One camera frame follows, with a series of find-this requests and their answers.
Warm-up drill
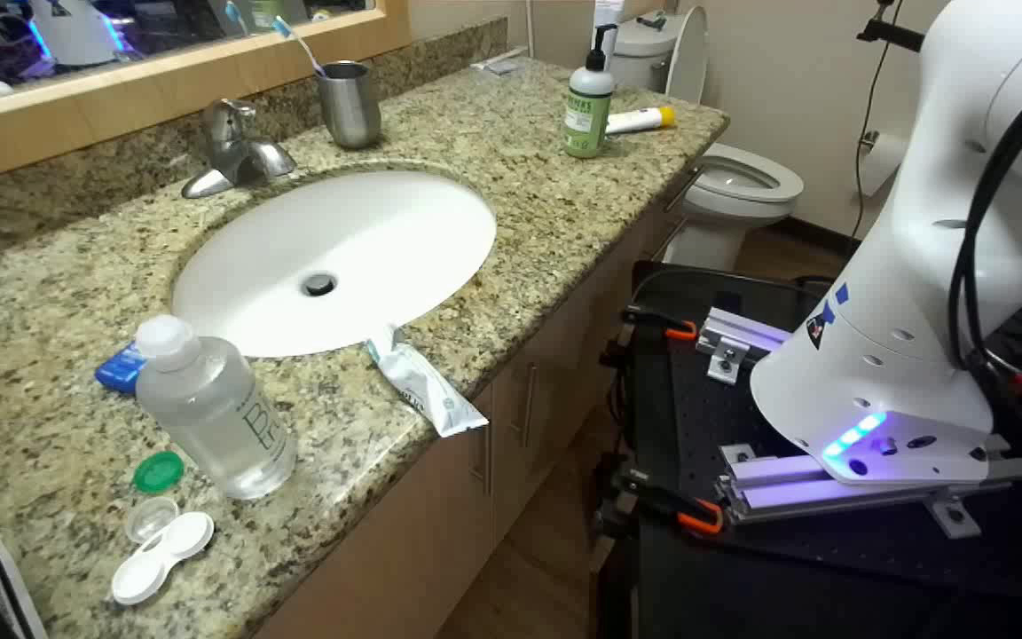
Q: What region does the toothbrush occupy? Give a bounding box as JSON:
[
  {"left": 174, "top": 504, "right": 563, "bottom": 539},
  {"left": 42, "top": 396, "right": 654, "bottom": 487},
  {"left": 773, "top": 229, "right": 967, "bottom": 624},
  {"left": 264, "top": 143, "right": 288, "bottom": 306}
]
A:
[{"left": 273, "top": 15, "right": 326, "bottom": 73}]

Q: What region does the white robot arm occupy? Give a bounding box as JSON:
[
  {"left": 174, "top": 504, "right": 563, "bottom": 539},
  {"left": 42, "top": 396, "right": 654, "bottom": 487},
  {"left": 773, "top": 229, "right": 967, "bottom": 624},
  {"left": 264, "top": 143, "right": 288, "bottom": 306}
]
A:
[{"left": 750, "top": 0, "right": 1022, "bottom": 447}]

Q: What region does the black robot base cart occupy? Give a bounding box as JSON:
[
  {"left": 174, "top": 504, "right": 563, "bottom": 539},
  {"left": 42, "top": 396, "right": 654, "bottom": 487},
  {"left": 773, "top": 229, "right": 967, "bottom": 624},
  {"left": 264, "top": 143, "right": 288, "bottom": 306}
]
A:
[{"left": 599, "top": 262, "right": 1022, "bottom": 639}]

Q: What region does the silver metal cup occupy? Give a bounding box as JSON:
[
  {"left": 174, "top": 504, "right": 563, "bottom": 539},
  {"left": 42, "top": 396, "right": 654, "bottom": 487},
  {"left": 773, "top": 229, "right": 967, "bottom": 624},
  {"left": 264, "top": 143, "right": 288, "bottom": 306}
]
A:
[{"left": 321, "top": 61, "right": 380, "bottom": 149}]

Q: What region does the white toothpaste tube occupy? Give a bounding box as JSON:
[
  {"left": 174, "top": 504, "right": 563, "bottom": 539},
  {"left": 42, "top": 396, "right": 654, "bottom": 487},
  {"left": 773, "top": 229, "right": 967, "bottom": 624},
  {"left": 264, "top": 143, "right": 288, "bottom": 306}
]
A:
[{"left": 367, "top": 329, "right": 489, "bottom": 436}]

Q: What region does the orange black upper clamp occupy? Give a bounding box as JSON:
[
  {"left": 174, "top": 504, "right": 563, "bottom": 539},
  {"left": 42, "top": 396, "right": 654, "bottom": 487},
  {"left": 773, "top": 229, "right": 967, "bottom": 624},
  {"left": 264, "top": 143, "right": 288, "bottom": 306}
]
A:
[{"left": 622, "top": 306, "right": 698, "bottom": 345}]

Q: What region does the orange black clamp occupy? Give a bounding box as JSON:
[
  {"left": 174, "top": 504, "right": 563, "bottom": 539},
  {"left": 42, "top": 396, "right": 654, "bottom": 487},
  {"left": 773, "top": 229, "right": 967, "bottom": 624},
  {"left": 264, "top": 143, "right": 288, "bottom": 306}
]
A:
[
  {"left": 622, "top": 306, "right": 698, "bottom": 345},
  {"left": 613, "top": 469, "right": 724, "bottom": 534}
]

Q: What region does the wooden vanity cabinet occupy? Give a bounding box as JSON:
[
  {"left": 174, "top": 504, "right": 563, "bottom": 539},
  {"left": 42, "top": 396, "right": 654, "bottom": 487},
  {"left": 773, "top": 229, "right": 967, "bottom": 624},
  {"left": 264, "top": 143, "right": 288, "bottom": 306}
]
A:
[{"left": 244, "top": 162, "right": 684, "bottom": 639}]

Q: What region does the white oval sink basin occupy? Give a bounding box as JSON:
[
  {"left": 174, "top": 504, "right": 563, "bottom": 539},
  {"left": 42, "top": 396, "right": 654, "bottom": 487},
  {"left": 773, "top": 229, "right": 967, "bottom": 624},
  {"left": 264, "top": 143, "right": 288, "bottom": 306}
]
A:
[{"left": 171, "top": 171, "right": 498, "bottom": 358}]

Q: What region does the green soap pump bottle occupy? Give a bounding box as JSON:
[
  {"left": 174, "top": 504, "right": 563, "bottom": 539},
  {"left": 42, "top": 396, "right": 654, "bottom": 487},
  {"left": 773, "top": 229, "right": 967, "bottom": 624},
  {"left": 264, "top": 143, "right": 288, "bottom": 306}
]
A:
[{"left": 563, "top": 24, "right": 613, "bottom": 159}]

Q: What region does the white tube with yellow cap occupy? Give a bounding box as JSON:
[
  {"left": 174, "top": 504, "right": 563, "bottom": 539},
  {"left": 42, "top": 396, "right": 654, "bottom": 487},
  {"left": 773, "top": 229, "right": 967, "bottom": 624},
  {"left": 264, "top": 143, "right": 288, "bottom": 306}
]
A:
[{"left": 607, "top": 101, "right": 677, "bottom": 133}]

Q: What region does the white toilet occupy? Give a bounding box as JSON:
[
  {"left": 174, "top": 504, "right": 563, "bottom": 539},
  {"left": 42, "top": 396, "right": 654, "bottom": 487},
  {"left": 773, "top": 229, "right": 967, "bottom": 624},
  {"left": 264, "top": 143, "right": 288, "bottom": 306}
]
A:
[{"left": 609, "top": 3, "right": 806, "bottom": 269}]

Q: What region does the clear plastic solution bottle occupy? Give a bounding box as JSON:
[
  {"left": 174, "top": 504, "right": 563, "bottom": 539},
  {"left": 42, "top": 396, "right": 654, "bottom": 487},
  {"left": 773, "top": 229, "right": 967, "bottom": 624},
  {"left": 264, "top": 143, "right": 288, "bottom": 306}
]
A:
[{"left": 136, "top": 314, "right": 296, "bottom": 501}]

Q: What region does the chrome sink faucet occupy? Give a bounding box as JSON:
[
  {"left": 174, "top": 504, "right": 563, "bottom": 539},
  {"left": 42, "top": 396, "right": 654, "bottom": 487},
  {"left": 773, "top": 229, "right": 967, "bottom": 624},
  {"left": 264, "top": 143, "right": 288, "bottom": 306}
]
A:
[{"left": 181, "top": 99, "right": 297, "bottom": 200}]

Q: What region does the blue small box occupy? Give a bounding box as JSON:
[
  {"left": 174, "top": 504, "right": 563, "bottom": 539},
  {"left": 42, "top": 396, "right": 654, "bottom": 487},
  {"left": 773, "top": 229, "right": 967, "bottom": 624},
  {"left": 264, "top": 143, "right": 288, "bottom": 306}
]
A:
[{"left": 95, "top": 345, "right": 146, "bottom": 396}]

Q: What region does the green lens case cap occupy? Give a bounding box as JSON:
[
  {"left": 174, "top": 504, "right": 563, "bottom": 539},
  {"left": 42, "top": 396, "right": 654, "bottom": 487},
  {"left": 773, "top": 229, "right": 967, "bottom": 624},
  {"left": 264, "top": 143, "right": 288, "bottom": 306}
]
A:
[{"left": 132, "top": 452, "right": 185, "bottom": 495}]

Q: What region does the white contact lens case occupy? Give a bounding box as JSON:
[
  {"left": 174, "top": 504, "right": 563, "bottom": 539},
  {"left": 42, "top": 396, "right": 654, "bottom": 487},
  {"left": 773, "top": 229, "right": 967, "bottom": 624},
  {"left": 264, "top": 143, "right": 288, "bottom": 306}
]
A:
[{"left": 109, "top": 512, "right": 217, "bottom": 608}]

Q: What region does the clear lens case cap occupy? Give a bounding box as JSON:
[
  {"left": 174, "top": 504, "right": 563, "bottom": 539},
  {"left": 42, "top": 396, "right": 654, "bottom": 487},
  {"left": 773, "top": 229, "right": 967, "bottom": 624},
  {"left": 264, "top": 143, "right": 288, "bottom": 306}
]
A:
[{"left": 123, "top": 495, "right": 179, "bottom": 544}]

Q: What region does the wood framed mirror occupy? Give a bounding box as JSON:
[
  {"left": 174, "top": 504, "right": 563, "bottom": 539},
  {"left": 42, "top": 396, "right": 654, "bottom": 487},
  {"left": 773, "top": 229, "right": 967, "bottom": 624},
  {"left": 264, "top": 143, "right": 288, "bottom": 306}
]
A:
[{"left": 0, "top": 0, "right": 411, "bottom": 192}]

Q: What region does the aluminium mounting rail plate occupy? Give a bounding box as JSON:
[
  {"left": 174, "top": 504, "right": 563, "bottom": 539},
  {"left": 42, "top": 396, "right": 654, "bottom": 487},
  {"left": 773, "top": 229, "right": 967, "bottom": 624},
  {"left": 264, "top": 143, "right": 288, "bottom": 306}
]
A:
[{"left": 704, "top": 307, "right": 1022, "bottom": 539}]

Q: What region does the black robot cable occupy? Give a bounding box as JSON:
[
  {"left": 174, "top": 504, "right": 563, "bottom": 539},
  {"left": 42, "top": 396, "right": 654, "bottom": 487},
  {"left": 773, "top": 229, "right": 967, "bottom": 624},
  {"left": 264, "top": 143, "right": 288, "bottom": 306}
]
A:
[{"left": 943, "top": 53, "right": 1022, "bottom": 378}]

